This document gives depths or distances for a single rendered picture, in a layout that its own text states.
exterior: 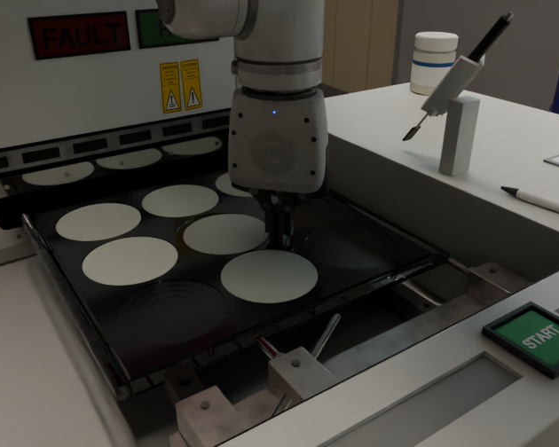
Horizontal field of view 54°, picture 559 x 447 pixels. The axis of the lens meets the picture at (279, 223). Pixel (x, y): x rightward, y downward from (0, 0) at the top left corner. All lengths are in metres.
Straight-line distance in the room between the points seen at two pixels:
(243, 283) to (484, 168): 0.32
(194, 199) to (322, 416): 0.45
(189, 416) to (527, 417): 0.22
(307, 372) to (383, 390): 0.10
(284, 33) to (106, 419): 0.38
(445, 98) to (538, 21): 2.62
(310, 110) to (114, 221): 0.29
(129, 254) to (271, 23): 0.29
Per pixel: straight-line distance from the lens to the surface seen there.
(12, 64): 0.75
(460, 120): 0.64
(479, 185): 0.65
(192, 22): 0.49
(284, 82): 0.52
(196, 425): 0.41
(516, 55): 3.34
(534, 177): 0.69
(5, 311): 0.73
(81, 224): 0.71
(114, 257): 0.63
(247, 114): 0.56
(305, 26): 0.52
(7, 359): 0.65
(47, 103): 0.76
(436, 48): 0.98
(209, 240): 0.64
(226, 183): 0.78
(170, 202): 0.74
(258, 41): 0.52
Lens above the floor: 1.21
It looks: 28 degrees down
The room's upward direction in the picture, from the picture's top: straight up
